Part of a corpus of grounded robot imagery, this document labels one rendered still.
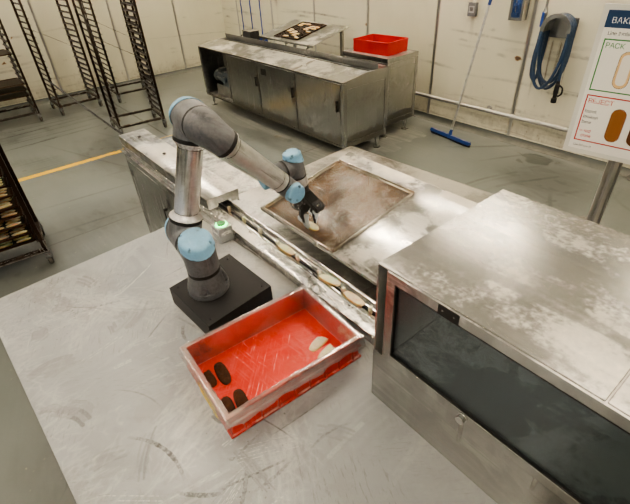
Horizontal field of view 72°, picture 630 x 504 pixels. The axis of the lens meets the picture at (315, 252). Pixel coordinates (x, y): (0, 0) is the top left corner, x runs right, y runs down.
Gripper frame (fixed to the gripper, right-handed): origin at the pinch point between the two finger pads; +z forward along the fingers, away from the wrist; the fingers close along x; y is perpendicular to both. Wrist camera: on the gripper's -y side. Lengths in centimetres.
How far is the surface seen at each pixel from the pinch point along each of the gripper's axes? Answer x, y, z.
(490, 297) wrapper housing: 28, -95, -43
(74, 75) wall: -99, 702, 72
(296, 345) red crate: 47, -41, 1
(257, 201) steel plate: -4, 50, 10
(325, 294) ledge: 24.6, -32.5, 1.3
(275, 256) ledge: 22.4, -0.5, 1.3
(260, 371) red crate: 61, -41, -1
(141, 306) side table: 74, 17, -4
